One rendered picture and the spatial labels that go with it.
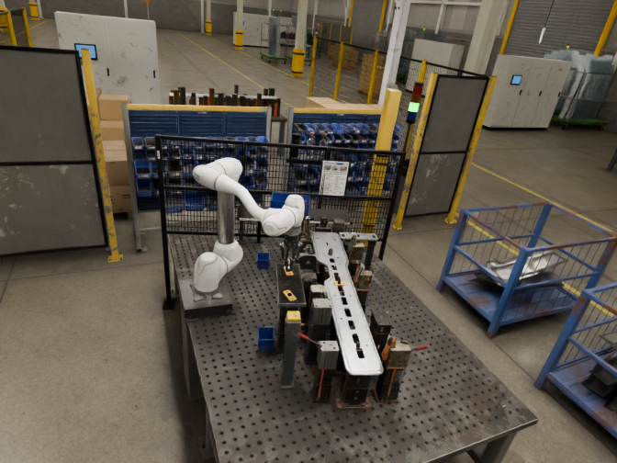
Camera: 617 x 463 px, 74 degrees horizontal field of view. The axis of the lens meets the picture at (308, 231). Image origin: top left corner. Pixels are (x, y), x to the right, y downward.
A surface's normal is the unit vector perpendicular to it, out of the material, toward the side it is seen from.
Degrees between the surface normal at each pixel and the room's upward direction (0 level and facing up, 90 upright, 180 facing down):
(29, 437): 0
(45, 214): 92
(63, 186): 90
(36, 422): 0
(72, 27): 90
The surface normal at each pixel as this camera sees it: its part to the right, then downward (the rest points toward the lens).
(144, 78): 0.38, 0.47
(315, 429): 0.11, -0.88
